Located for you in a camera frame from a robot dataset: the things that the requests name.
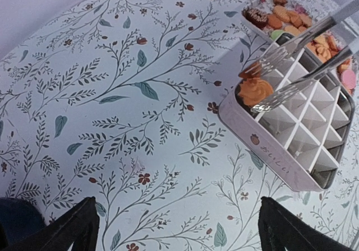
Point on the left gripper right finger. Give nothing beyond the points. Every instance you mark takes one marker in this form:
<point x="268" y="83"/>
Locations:
<point x="279" y="229"/>

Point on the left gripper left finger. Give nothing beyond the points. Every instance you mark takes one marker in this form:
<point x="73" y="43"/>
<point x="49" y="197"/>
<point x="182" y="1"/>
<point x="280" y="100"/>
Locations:
<point x="77" y="229"/>

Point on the metal tin with white dividers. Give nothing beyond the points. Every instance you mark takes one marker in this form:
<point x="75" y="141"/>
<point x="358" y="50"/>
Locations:
<point x="302" y="140"/>

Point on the orange swirl cookie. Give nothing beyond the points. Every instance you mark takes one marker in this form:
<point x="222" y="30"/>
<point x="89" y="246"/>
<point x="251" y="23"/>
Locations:
<point x="254" y="90"/>

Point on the dark blue cup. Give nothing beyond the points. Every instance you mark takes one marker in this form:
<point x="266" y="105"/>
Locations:
<point x="19" y="219"/>

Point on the floral tablecloth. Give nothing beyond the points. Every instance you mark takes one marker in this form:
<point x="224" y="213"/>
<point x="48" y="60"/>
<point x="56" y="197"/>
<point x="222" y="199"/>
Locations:
<point x="119" y="99"/>

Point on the pink round cookie front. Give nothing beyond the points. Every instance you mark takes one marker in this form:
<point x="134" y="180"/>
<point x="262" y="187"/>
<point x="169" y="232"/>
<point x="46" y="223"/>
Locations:
<point x="348" y="79"/>

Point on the green round cookie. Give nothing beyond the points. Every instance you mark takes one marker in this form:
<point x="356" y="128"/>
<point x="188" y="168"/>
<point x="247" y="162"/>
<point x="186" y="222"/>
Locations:
<point x="277" y="33"/>

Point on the chocolate donut cookie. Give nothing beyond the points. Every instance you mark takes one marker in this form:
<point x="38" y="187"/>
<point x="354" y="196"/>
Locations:
<point x="256" y="17"/>

